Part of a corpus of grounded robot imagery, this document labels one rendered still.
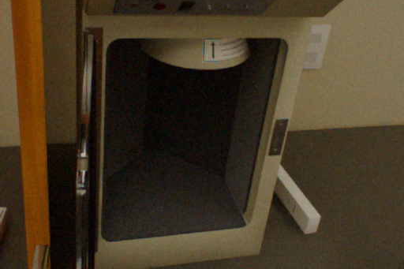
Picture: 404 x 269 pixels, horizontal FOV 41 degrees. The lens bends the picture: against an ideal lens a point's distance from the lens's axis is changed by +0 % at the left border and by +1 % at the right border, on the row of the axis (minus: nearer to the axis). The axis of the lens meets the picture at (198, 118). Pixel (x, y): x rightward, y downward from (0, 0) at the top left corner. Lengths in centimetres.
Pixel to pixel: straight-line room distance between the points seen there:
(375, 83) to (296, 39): 73
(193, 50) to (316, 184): 57
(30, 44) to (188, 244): 49
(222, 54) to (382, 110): 85
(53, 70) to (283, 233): 59
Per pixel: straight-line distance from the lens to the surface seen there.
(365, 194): 126
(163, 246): 95
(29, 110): 65
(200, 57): 78
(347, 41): 139
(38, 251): 63
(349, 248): 111
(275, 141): 88
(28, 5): 60
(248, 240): 100
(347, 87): 146
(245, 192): 96
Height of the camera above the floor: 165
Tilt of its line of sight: 31 degrees down
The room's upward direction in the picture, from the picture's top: 7 degrees clockwise
